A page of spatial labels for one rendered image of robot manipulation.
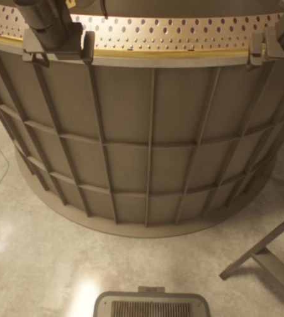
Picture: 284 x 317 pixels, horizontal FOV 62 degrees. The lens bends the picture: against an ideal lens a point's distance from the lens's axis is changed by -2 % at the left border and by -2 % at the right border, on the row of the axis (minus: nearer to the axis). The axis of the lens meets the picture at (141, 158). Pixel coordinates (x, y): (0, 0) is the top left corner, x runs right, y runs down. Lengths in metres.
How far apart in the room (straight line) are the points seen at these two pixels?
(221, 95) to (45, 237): 1.34
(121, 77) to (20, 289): 1.30
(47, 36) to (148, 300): 1.09
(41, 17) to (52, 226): 1.43
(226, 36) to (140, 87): 0.29
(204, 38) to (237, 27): 0.10
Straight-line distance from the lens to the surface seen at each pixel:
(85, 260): 1.58
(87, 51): 0.51
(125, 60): 0.70
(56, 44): 0.50
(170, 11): 0.75
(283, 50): 0.54
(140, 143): 0.96
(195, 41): 0.74
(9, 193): 1.97
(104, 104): 0.86
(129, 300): 1.24
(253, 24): 0.83
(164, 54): 0.70
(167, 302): 1.24
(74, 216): 1.68
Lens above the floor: 1.48
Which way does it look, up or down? 50 degrees down
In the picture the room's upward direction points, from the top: 1 degrees clockwise
